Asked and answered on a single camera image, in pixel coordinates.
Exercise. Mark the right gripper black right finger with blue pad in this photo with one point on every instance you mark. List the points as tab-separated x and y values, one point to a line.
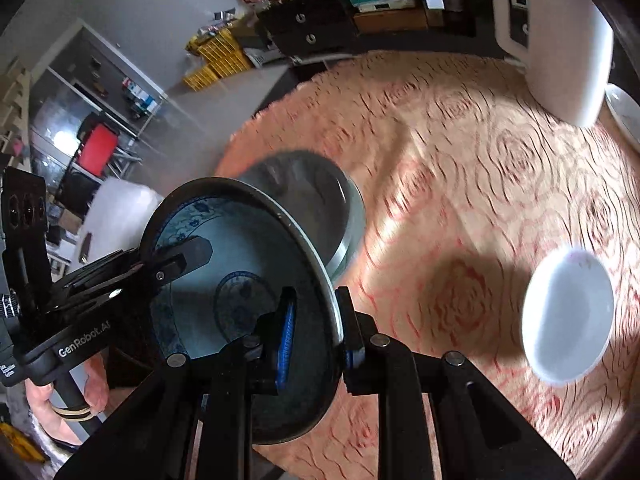
439	417

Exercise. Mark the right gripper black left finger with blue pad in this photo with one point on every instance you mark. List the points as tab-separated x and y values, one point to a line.
194	420

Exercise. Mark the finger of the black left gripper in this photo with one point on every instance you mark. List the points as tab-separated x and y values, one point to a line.
171	262

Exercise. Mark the blue patterned ceramic bowl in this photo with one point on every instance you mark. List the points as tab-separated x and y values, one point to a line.
258	248

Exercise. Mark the small white bowl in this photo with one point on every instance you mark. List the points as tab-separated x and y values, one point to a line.
567	316

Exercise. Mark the large steel bowl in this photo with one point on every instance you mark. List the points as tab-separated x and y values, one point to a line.
323	200

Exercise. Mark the white chair cushion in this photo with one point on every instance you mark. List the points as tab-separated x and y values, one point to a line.
116	219

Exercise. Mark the red folding chair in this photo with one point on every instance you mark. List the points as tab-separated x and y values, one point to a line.
97	150

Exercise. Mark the white shelf unit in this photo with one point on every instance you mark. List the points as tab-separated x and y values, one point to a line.
84	73

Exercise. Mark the yellow plastic crates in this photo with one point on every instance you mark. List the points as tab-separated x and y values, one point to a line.
220	57

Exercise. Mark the rose patterned tablecloth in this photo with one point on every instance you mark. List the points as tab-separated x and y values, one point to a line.
468	183

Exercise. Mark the white plate with rim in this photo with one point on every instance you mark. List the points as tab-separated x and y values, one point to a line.
626	113

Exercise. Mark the black sideboard cabinet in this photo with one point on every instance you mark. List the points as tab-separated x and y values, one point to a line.
307	28

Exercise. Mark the white electric kettle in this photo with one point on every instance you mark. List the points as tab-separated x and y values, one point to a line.
566	47

